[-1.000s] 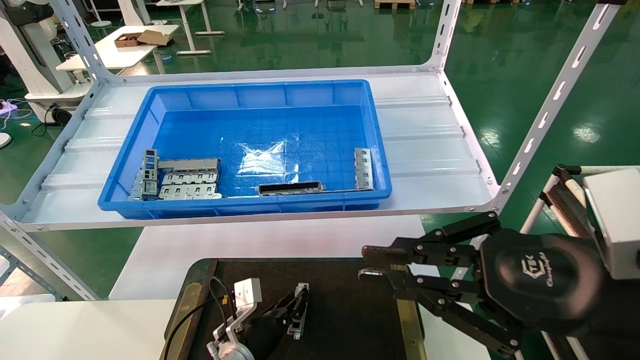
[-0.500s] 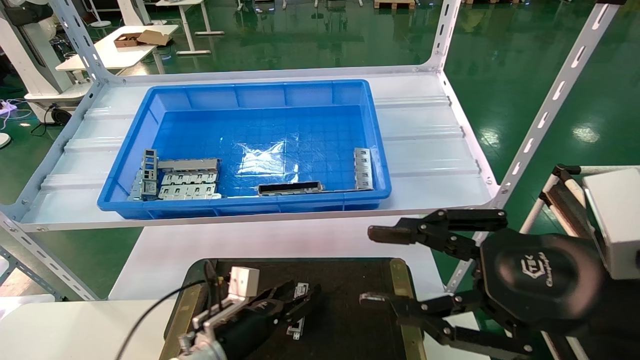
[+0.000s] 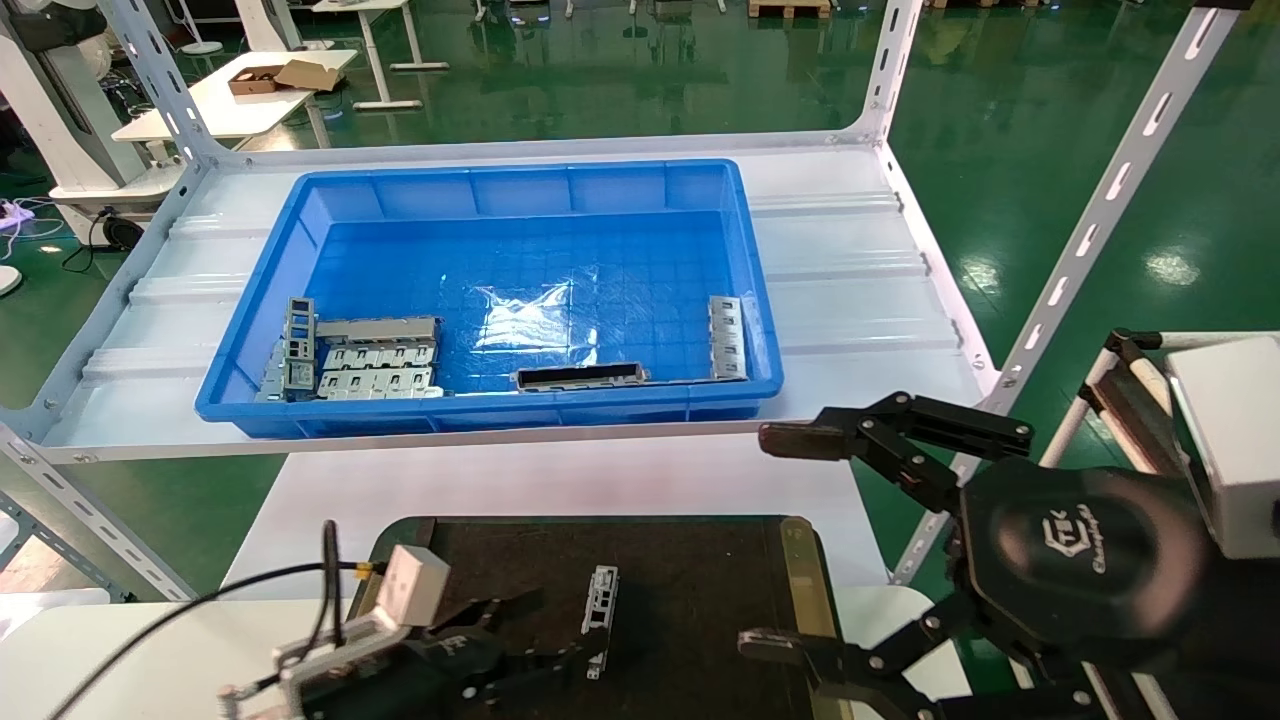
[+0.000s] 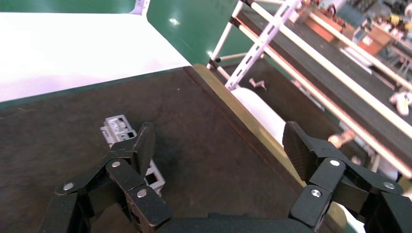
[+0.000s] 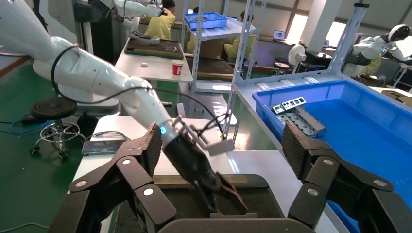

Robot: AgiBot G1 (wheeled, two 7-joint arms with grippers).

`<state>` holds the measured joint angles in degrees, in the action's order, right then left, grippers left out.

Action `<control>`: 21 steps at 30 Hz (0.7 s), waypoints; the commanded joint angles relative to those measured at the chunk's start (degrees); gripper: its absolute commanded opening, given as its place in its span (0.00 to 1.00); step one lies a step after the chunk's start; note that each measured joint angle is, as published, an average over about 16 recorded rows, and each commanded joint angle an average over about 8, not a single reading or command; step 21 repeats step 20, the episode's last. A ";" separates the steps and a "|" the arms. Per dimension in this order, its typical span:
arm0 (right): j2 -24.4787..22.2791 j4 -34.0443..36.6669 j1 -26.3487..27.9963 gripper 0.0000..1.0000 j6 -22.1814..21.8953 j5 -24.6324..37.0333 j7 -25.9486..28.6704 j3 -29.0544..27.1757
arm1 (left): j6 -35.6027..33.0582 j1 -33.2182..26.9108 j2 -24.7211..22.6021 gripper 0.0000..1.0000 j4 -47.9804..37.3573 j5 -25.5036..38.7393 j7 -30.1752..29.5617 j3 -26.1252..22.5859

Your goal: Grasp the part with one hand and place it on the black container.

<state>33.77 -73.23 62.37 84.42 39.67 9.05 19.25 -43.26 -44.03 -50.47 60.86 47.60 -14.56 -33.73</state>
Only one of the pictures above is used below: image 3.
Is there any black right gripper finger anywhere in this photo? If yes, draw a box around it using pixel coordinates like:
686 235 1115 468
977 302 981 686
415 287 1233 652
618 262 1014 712
758 391 1037 514

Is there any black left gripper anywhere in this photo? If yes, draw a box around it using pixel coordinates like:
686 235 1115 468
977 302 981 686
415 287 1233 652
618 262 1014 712
298 589 593 720

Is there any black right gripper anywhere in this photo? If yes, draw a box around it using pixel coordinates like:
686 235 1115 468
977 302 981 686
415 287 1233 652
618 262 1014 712
737 458 1280 720

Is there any silver part with square holes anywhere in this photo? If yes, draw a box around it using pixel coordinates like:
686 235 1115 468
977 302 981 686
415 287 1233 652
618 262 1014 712
582 565 620 682

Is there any silver slotted metal part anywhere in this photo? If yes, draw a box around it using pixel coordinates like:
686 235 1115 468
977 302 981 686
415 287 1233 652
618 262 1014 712
708 295 749 383

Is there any black container tray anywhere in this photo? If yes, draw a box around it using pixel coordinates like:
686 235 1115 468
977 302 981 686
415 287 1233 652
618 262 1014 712
340 515 851 720

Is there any dark long metal part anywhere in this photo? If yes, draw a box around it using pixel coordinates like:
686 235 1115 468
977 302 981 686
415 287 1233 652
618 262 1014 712
514 362 650 392

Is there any long grey metal part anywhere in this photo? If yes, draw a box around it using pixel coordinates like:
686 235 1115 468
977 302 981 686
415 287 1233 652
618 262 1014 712
317 316 442 347

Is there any small grey metal part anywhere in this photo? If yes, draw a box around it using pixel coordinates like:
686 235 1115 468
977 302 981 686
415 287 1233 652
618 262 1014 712
257 340 291 404

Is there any white metal shelf rack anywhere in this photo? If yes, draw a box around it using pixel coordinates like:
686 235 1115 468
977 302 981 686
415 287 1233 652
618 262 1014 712
0 0 1243 603

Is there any clear plastic film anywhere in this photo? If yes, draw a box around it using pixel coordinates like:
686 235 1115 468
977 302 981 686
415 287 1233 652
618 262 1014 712
475 283 601 353

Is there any blue plastic bin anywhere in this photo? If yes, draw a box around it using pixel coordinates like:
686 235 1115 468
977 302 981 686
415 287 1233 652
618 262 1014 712
195 158 785 439

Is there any white desk with T legs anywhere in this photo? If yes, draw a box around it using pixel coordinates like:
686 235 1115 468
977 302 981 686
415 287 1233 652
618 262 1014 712
312 0 451 111

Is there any white desk with cardboard box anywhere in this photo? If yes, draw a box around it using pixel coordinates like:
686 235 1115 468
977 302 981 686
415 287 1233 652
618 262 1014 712
112 48 359 151

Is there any open cardboard box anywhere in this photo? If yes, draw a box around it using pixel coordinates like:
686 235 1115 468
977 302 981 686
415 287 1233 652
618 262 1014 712
228 59 347 97

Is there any white floor stand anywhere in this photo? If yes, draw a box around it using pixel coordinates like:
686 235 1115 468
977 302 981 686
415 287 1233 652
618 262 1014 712
178 0 227 57

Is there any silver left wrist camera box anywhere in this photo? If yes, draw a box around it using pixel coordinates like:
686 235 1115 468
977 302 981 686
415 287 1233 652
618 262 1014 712
374 544 452 630

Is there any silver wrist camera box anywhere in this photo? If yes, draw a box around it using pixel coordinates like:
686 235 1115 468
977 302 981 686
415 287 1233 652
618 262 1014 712
374 544 452 630
1165 335 1280 561

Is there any left wrist camera mount bracket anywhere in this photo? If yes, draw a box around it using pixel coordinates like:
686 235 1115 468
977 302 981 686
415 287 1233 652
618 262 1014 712
218 608 403 720

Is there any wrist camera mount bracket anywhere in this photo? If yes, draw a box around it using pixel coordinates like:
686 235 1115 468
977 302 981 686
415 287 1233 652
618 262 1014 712
218 608 403 720
1078 328 1201 471

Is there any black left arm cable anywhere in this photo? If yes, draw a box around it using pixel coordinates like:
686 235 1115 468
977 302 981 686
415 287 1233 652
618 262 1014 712
45 519 389 720

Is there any right wrist camera mount bracket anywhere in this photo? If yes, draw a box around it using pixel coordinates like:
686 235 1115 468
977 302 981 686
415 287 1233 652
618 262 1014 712
1078 328 1201 471

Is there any grey upright bracket part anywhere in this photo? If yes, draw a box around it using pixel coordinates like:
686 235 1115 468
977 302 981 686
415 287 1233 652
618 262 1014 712
283 297 320 400

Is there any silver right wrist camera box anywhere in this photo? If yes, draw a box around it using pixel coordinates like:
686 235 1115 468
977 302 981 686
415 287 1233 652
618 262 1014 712
1165 335 1280 561

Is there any black coiled cable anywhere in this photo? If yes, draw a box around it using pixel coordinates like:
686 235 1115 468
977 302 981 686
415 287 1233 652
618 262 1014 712
62 205 147 273

